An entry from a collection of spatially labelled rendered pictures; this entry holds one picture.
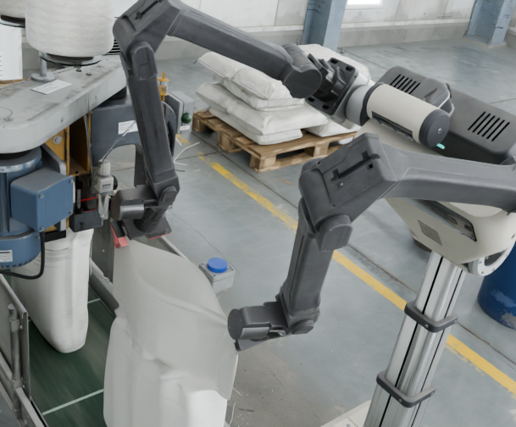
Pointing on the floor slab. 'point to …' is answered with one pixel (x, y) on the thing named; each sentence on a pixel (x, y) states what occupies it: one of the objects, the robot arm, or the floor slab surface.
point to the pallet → (204, 121)
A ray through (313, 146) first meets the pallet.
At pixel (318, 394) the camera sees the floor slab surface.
